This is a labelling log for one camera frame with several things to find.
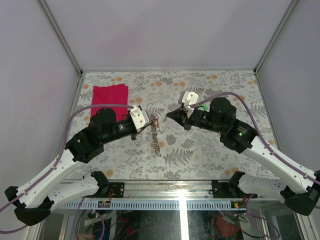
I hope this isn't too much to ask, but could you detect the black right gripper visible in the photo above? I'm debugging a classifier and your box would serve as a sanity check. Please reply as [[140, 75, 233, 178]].
[[166, 105, 225, 134]]

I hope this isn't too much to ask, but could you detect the grey metal key organiser ring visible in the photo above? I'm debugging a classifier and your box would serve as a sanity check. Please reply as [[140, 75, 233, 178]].
[[149, 113, 163, 157]]

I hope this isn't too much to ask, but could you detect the green tagged key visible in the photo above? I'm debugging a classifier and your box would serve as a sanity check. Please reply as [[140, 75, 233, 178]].
[[201, 104, 208, 111]]

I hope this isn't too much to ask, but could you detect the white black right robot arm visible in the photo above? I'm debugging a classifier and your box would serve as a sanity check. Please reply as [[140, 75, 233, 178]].
[[166, 97, 320, 216]]

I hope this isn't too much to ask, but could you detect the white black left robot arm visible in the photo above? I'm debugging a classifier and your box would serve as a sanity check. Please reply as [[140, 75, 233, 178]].
[[4, 104, 151, 226]]

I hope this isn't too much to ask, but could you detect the floral table mat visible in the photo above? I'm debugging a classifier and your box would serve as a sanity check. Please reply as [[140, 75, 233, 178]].
[[69, 70, 276, 180]]

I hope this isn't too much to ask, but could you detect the red folded cloth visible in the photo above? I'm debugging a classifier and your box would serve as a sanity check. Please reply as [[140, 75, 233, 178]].
[[90, 83, 129, 122]]

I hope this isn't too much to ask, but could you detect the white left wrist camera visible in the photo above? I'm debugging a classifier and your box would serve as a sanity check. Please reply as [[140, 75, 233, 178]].
[[128, 105, 151, 132]]

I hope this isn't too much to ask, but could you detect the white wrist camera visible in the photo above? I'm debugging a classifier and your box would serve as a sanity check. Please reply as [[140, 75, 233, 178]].
[[128, 105, 151, 132], [178, 90, 199, 118]]

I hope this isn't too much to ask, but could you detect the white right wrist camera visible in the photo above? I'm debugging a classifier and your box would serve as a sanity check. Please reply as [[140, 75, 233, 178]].
[[178, 90, 199, 118]]

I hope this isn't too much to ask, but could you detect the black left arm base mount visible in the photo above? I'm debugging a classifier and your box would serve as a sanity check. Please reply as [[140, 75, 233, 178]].
[[98, 182, 125, 199]]

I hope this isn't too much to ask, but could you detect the aluminium front rail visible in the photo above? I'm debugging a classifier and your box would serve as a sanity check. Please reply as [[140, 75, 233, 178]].
[[38, 179, 307, 200]]

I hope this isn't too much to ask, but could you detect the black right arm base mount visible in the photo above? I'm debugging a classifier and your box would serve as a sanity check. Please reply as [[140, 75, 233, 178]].
[[208, 180, 244, 199]]

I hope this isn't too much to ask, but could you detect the white slotted cable duct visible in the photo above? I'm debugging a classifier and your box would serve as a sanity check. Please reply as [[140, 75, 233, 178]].
[[60, 199, 244, 211]]

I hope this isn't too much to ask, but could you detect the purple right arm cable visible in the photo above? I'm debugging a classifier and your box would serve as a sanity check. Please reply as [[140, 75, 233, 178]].
[[191, 91, 320, 183]]

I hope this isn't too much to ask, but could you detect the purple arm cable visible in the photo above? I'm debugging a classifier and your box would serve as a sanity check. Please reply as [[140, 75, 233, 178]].
[[0, 104, 135, 233], [191, 91, 320, 183]]

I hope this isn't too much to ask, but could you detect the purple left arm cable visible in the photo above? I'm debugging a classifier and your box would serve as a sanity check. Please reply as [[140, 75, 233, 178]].
[[0, 104, 135, 233]]

